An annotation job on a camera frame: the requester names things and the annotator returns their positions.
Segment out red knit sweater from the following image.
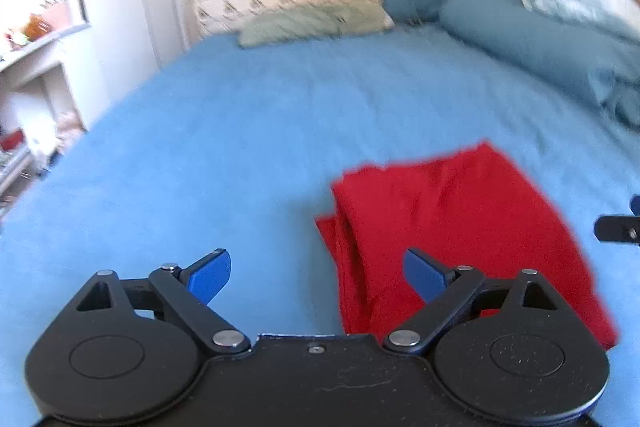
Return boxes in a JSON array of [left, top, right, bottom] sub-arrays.
[[315, 139, 621, 350]]

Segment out teal duvet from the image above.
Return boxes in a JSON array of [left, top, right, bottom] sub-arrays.
[[439, 0, 640, 128]]

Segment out orange plush toy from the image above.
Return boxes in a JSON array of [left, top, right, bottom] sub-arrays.
[[24, 14, 54, 42]]

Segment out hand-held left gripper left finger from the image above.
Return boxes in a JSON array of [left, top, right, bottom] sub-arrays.
[[67, 248, 252, 354]]

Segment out bed with blue sheet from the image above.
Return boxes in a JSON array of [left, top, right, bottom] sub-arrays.
[[0, 24, 640, 413]]

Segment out white shelf unit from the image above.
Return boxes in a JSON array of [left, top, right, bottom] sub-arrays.
[[0, 21, 94, 220]]

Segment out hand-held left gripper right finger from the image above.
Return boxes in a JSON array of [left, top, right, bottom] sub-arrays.
[[382, 248, 563, 355]]

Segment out beige plush toy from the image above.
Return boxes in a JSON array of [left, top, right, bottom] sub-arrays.
[[54, 111, 85, 148]]

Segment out pink storage box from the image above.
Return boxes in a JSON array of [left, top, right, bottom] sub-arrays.
[[42, 1, 72, 30]]

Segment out green pillow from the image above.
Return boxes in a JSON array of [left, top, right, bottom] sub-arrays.
[[237, 2, 395, 50]]

